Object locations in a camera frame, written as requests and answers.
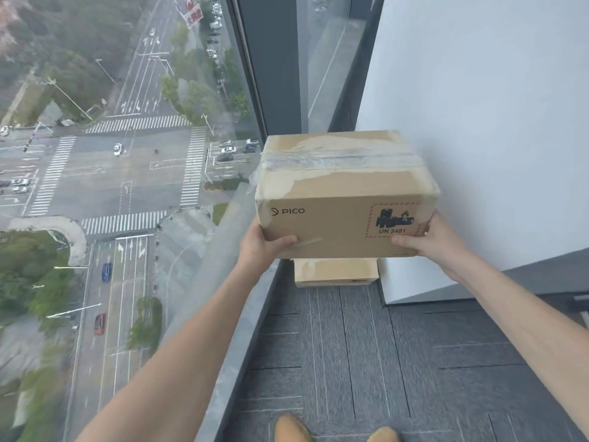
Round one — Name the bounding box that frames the person's right hand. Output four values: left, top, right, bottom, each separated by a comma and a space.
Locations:
391, 211, 471, 283

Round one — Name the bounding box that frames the person's left hand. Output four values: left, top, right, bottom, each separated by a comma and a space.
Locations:
238, 221, 299, 286

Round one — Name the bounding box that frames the taped brown cardboard box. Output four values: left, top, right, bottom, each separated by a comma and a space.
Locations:
254, 130, 441, 260

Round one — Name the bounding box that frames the person's left forearm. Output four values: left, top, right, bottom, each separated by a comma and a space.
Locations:
74, 262, 268, 442

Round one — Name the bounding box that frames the person's right forearm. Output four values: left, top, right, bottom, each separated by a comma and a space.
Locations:
448, 262, 589, 428

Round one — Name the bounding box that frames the small brown cardboard box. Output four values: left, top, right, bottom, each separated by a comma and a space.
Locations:
294, 258, 380, 289

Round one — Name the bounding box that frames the grey stone window sill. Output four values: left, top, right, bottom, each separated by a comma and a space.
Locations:
156, 181, 282, 442

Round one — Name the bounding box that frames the person's left tan shoe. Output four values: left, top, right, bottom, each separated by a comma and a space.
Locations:
275, 413, 314, 442

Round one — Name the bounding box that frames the person's tan shoe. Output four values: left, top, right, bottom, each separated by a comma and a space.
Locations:
275, 413, 314, 442
369, 426, 402, 442

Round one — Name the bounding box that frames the person's right tan shoe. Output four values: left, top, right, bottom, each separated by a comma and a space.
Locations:
369, 426, 402, 442

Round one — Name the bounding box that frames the narrow glass window pane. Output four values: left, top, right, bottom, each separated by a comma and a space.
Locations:
297, 0, 374, 134

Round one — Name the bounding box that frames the dark window frame pillar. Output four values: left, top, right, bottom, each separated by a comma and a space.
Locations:
230, 0, 304, 141

